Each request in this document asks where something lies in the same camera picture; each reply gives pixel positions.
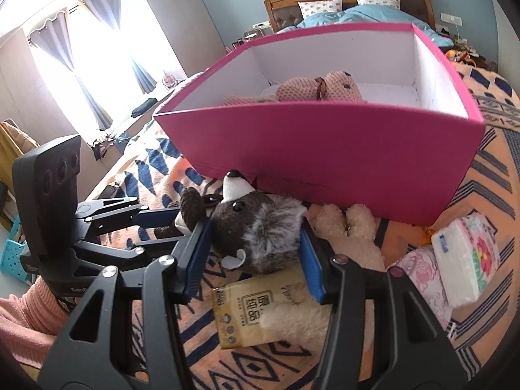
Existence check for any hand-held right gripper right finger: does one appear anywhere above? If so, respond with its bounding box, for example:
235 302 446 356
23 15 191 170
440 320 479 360
300 215 468 390

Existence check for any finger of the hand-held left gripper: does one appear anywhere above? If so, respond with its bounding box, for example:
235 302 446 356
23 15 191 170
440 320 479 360
75 196 183 236
75 233 191 273

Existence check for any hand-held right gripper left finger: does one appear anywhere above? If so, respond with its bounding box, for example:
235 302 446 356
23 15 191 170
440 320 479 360
38 217 215 390

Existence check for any cream rabbit plush toy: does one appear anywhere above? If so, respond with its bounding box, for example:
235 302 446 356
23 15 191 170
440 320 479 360
260 203 386 346

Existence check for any grey raccoon plush toy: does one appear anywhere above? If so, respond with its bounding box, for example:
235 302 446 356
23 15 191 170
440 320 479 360
153 170 310 276

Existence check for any pink floral tissue packet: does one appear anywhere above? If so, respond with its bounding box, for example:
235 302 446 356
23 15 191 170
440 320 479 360
386 246 453 330

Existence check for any pink cardboard box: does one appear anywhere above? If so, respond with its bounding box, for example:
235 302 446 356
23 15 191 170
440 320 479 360
153 22 486 227

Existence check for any white floral tissue packet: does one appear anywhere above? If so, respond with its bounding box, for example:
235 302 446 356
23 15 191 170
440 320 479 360
431 213 501 307

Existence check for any person's left forearm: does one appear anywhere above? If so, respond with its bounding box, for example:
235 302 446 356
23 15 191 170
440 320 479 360
0 278 78 374

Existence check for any blue plastic stool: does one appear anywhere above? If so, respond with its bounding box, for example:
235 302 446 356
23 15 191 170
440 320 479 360
4 215 33 283

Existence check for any yellow garment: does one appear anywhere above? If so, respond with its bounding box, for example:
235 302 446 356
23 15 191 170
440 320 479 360
0 120 39 188

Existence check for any brown tissue packet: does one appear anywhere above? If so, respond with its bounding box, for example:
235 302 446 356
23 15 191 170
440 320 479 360
211 268 330 350

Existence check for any dark green cloth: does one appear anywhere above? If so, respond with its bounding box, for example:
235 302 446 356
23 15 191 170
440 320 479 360
134 98 159 115

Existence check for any purple curtain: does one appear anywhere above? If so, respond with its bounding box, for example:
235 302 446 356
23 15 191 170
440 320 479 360
28 10 112 131
79 0 157 94

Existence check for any pink teddy bear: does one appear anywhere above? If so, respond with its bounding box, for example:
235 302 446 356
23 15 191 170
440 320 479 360
223 70 368 106

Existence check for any orange patterned blanket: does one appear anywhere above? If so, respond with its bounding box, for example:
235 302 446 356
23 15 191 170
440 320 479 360
87 61 520 390

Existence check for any blue duvet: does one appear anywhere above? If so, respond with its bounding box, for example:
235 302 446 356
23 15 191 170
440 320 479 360
276 5 437 35

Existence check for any white dotted pillow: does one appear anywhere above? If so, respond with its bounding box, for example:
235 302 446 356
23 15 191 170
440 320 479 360
356 0 402 9
298 0 344 20

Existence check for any orange plush toy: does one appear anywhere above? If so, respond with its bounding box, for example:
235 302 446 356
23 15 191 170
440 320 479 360
445 49 478 63

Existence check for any wooden bed headboard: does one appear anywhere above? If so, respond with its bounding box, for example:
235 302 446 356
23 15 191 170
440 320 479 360
264 0 437 33

